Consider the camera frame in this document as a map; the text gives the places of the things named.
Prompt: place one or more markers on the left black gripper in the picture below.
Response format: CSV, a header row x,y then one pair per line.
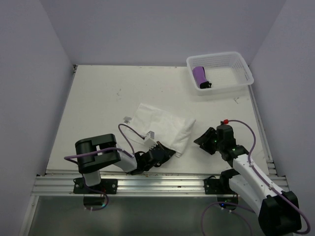
x,y
168,152

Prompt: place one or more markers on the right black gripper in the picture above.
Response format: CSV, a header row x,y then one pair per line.
x,y
203,141

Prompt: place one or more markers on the white towel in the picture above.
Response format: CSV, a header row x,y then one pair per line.
x,y
170,130

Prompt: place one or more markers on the purple microfiber towel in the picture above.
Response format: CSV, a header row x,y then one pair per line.
x,y
200,78

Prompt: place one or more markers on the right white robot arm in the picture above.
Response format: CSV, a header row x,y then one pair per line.
x,y
277,210

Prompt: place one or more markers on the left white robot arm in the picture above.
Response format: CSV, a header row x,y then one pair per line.
x,y
98,152

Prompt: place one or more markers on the white perforated plastic basket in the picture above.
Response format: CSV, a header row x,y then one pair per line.
x,y
227,71

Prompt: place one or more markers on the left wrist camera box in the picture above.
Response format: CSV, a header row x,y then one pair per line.
x,y
149,140

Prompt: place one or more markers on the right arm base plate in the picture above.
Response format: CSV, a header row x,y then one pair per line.
x,y
215,186

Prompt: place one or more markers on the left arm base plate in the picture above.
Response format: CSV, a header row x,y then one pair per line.
x,y
107,186

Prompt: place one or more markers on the aluminium mounting rail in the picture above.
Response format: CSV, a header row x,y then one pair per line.
x,y
147,185

